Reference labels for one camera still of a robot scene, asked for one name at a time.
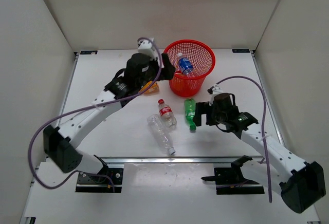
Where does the green soda bottle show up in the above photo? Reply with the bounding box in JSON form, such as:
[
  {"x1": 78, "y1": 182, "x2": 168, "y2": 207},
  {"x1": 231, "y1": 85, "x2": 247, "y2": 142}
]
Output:
[{"x1": 184, "y1": 98, "x2": 196, "y2": 132}]

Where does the blue label water bottle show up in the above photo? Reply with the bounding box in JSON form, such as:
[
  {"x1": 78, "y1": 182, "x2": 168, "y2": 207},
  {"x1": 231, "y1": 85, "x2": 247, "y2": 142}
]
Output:
[{"x1": 177, "y1": 53, "x2": 197, "y2": 78}]

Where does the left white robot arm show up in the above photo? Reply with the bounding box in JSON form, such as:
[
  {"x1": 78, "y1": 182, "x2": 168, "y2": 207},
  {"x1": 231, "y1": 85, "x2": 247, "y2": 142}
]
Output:
[{"x1": 43, "y1": 53, "x2": 175, "y2": 183}]

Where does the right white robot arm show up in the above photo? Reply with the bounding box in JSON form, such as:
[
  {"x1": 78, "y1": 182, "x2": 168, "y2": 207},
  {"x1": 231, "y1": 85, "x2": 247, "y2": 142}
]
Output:
[{"x1": 193, "y1": 93, "x2": 326, "y2": 213}]

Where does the red plastic mesh bin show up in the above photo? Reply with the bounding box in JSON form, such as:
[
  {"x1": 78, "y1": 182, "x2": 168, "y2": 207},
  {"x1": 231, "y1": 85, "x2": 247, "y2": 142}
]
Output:
[{"x1": 164, "y1": 40, "x2": 216, "y2": 97}]

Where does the orange juice bottle upper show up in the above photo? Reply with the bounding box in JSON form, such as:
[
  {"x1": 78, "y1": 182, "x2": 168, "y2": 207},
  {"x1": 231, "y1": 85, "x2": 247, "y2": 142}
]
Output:
[{"x1": 139, "y1": 81, "x2": 159, "y2": 95}]

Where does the red label cola bottle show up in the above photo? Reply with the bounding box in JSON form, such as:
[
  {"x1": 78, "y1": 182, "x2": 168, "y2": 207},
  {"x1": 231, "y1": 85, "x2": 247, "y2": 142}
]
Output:
[{"x1": 158, "y1": 99, "x2": 177, "y2": 130}]

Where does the clear crushed plastic bottle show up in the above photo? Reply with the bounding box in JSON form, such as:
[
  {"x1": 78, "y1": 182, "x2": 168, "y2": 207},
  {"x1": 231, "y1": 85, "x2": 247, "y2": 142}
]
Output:
[{"x1": 147, "y1": 114, "x2": 176, "y2": 156}]

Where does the right black corner label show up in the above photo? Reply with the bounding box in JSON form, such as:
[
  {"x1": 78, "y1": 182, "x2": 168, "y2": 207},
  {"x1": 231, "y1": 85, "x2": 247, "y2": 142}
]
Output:
[{"x1": 232, "y1": 49, "x2": 250, "y2": 53}]

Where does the black corner label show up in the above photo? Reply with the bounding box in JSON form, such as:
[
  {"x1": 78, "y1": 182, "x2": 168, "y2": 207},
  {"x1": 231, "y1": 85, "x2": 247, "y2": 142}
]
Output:
[
  {"x1": 232, "y1": 49, "x2": 250, "y2": 53},
  {"x1": 80, "y1": 50, "x2": 98, "y2": 55}
]

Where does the left black corner label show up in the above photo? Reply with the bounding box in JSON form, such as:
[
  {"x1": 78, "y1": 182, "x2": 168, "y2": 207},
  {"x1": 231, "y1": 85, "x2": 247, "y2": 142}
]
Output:
[{"x1": 80, "y1": 50, "x2": 98, "y2": 55}]

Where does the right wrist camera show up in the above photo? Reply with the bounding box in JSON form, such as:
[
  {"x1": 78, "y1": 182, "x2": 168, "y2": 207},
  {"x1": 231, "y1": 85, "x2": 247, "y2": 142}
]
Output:
[{"x1": 207, "y1": 84, "x2": 224, "y2": 106}]

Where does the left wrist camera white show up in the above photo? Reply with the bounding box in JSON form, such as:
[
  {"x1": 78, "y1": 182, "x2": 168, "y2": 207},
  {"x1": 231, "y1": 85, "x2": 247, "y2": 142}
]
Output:
[{"x1": 137, "y1": 38, "x2": 158, "y2": 61}]

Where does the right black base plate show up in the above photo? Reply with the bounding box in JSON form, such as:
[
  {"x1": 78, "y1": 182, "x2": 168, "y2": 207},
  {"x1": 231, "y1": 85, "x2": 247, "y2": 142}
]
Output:
[{"x1": 214, "y1": 167, "x2": 265, "y2": 195}]

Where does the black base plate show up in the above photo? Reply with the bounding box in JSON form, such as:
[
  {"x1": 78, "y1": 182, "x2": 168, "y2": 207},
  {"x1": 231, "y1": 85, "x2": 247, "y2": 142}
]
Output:
[
  {"x1": 75, "y1": 164, "x2": 124, "y2": 194},
  {"x1": 214, "y1": 167, "x2": 265, "y2": 195}
]

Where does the aluminium table edge rail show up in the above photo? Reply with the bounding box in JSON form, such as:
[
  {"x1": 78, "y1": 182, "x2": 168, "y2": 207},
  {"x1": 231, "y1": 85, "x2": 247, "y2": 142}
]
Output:
[{"x1": 99, "y1": 156, "x2": 265, "y2": 164}]

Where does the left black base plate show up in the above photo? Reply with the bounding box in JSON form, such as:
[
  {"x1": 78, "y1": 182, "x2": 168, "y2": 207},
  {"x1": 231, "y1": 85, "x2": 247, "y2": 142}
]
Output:
[{"x1": 75, "y1": 164, "x2": 124, "y2": 194}]

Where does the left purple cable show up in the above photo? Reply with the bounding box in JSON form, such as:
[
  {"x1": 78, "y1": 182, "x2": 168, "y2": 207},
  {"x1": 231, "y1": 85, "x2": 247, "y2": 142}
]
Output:
[{"x1": 27, "y1": 37, "x2": 162, "y2": 193}]

